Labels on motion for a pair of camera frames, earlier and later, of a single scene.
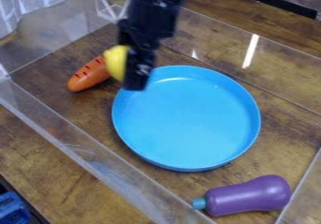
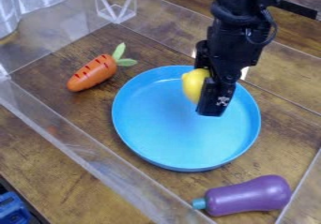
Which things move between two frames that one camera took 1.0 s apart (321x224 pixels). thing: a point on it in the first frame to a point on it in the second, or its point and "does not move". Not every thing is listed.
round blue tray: [192, 122] does not move
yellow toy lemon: [116, 56] to [193, 80]
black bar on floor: [274, 1] does not move
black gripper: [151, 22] to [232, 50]
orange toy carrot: [93, 74] does not move
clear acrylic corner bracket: [113, 12] does not move
